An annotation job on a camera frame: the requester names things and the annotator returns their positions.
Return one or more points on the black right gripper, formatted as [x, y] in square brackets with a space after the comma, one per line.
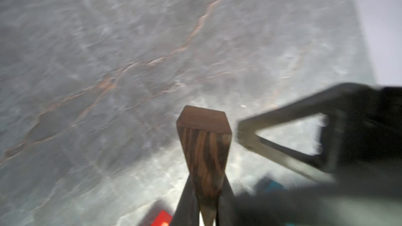
[362, 126]

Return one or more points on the dark brown wedge block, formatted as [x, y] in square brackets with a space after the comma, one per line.
[205, 136]

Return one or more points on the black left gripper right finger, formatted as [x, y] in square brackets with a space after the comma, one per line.
[226, 211]

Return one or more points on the red rectangular block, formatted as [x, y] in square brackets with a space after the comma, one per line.
[162, 219]

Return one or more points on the teal block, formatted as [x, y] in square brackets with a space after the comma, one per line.
[269, 185]

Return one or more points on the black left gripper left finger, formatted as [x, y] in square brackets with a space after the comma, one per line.
[187, 212]

